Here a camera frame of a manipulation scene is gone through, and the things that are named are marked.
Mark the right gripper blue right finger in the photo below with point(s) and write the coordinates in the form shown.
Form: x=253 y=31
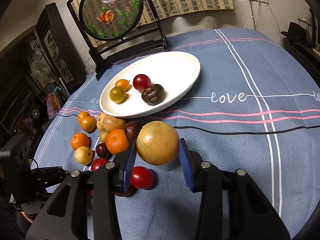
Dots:
x=204 y=177

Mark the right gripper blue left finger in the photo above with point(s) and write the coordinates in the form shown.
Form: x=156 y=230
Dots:
x=112 y=177

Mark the dark purple plum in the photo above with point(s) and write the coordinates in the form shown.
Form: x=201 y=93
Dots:
x=102 y=151

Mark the large orange tangerine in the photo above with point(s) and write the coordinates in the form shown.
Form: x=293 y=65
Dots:
x=116 y=141

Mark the pale yellow longan fruit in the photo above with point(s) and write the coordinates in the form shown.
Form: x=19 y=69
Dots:
x=83 y=155

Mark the small yellow-green fruit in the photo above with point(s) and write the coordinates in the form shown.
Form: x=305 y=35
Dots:
x=103 y=136

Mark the small orange tangerine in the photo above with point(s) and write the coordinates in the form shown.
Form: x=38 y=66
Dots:
x=79 y=140

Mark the dark maroon fruit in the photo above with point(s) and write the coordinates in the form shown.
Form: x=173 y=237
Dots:
x=133 y=129

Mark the tan brown pear fruit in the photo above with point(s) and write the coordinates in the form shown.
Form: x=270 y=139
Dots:
x=111 y=123

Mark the large yellow-brown round fruit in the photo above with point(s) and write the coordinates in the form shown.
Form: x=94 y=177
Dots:
x=157 y=143

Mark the small orange fruit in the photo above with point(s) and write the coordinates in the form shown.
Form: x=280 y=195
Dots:
x=82 y=115

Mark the red apple-like fruit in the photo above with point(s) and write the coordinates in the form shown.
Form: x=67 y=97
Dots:
x=97 y=163

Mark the pale tan small fruit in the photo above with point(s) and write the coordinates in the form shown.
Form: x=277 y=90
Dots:
x=100 y=121

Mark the green-yellow tomato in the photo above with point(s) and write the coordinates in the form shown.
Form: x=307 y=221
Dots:
x=117 y=94

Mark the blue striped tablecloth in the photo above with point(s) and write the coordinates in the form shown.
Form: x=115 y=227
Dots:
x=247 y=84

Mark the dark brown mangosteen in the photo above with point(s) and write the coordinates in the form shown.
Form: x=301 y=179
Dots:
x=153 y=95

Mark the orange cherry tomato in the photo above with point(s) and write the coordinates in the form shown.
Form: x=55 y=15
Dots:
x=124 y=84

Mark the dark red cherry tomato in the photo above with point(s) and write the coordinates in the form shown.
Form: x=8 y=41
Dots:
x=141 y=82

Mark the white oval plate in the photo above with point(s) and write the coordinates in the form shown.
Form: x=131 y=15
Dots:
x=176 y=71

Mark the white electric fan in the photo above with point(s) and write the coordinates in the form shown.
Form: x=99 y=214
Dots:
x=40 y=70

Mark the dark framed painting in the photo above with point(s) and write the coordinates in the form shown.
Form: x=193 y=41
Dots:
x=59 y=49

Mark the round goldfish screen ornament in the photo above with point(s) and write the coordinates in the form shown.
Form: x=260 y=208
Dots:
x=145 y=34

